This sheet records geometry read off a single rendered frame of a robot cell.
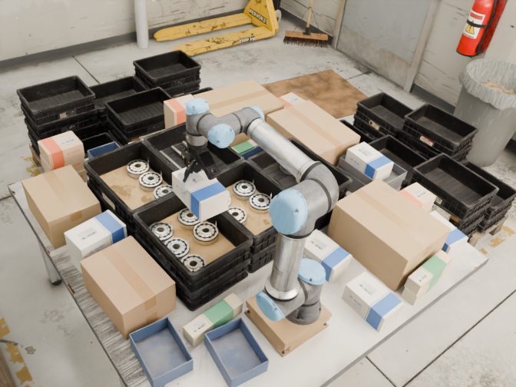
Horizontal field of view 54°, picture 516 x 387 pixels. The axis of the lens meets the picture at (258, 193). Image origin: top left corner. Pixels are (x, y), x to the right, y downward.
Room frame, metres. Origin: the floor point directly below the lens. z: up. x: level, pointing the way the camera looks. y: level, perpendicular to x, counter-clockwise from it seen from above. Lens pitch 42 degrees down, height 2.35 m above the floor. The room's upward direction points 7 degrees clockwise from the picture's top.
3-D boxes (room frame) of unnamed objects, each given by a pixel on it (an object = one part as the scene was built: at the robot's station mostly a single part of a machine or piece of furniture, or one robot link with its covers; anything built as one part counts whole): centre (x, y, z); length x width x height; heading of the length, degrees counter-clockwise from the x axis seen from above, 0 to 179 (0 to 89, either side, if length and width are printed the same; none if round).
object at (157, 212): (1.36, 0.24, 0.87); 0.40 x 0.30 x 0.11; 46
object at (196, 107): (1.40, 0.23, 1.41); 0.09 x 0.08 x 0.11; 46
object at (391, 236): (1.59, -0.58, 0.80); 0.40 x 0.30 x 0.20; 45
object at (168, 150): (1.85, 0.32, 0.87); 0.40 x 0.30 x 0.11; 46
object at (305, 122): (2.21, -0.24, 0.80); 0.40 x 0.30 x 0.20; 42
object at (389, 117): (3.16, -0.87, 0.31); 0.40 x 0.30 x 0.34; 42
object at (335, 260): (1.45, -0.31, 0.75); 0.20 x 0.12 x 0.09; 49
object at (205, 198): (1.39, 0.22, 1.09); 0.20 x 0.12 x 0.09; 42
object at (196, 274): (1.36, 0.24, 0.92); 0.40 x 0.30 x 0.02; 46
